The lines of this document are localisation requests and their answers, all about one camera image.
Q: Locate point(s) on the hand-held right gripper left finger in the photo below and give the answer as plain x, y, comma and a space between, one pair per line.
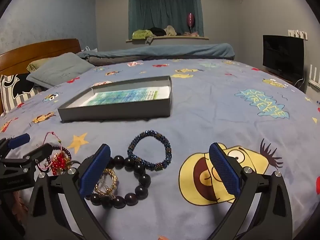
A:
96, 172

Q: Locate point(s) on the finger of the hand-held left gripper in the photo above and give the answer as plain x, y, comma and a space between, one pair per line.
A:
18, 140
43, 152

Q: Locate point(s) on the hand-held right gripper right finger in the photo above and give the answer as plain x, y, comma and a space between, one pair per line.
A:
223, 172

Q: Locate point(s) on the grey cardboard box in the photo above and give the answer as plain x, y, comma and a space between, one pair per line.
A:
112, 111

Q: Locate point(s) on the striped black white pillow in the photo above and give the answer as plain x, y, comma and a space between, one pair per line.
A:
10, 97

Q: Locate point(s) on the cartoon printed bedsheet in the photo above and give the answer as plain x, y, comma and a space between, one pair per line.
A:
200, 110

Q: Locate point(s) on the olive green pillow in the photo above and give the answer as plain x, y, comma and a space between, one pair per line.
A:
37, 63

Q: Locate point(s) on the blue green printed paper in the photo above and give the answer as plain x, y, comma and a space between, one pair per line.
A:
125, 96

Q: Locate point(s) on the grey blue pillow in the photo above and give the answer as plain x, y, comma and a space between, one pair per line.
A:
60, 70

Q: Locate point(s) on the wooden headboard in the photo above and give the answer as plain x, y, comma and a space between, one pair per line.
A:
37, 51

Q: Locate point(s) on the grey folded blanket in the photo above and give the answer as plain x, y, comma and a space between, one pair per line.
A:
112, 60

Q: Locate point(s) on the white router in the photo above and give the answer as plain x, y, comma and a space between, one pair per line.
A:
315, 82

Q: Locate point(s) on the black television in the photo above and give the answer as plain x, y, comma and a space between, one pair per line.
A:
282, 55

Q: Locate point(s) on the blue rolled blanket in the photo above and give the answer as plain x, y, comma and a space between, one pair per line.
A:
162, 51

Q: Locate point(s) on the window sill ledge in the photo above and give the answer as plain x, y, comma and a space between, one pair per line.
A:
180, 38

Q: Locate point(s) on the pink cloth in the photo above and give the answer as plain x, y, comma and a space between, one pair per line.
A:
191, 33

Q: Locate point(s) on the green cloth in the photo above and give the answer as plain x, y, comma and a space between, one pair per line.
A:
141, 33

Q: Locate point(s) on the beige cloth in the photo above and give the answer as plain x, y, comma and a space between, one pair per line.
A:
170, 30

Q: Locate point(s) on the black cloth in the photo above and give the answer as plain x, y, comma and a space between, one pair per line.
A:
157, 31

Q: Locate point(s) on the pink foil balloon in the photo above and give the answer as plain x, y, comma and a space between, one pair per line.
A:
190, 20

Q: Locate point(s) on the teal curtain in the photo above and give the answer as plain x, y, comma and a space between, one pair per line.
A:
160, 7

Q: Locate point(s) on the white wall socket strip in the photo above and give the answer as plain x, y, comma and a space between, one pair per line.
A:
297, 33

